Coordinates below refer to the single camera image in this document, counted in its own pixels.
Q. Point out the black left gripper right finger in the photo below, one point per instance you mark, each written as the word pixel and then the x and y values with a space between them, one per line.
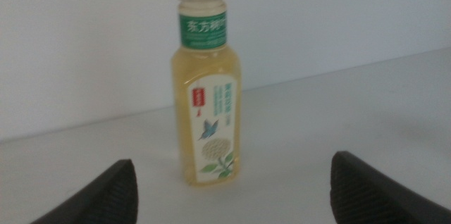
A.
pixel 359 196

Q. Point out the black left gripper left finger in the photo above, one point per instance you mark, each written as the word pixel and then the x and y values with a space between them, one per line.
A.
pixel 109 199

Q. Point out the yellow tea bottle green label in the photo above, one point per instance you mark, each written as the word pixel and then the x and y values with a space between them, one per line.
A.
pixel 208 111

